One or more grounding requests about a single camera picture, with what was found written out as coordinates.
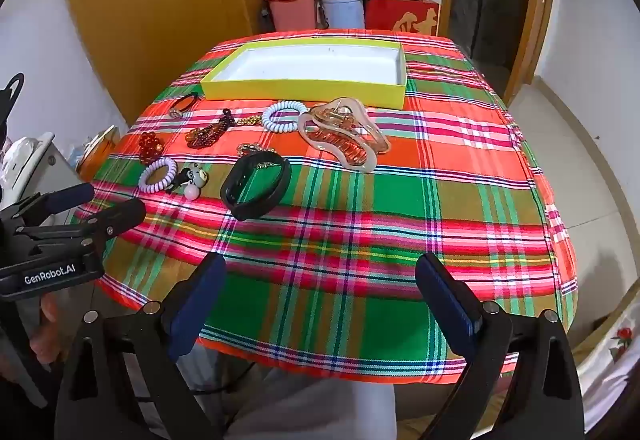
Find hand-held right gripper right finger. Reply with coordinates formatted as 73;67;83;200
415;251;586;440

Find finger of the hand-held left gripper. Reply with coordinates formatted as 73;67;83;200
20;183;96;226
45;198;147;253

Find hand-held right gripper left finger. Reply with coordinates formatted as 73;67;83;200
54;251;227;440

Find purple spiral hair tie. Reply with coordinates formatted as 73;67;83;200
137;157;179;194

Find panda charm keychain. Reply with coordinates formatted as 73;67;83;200
167;161;211;201

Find red bead hair tie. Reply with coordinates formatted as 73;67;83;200
137;130;165;166

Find black wristband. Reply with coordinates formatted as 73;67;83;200
220;151;293;222

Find black hair tie with charm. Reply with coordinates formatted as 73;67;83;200
167;90;203;121

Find brown beaded pendant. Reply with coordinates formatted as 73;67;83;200
186;109;236;150

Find pale blue spiral hair tie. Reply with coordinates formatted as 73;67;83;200
261;100;309;135

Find translucent beige hair claw clip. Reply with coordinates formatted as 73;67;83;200
297;96;392;173

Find yellow-green cardboard box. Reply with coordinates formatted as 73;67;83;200
201;40;408;111

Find person's left hand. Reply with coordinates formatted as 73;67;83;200
35;293;68;371

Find white appliance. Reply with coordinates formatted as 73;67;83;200
0;133;83;206

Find plaid tablecloth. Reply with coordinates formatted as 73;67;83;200
75;28;581;386

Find person's grey pants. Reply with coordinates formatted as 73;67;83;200
220;365;401;440

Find floral white cloth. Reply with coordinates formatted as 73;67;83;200
570;305;640;431

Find wooden wardrobe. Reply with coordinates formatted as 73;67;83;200
59;0;253;126

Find pink plastic bucket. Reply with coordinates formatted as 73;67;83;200
264;0;321;32

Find red gift box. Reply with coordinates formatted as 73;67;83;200
365;0;441;37

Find pale blue bucket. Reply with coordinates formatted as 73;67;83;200
320;0;366;30

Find wooden door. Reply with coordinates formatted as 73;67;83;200
502;0;558;104

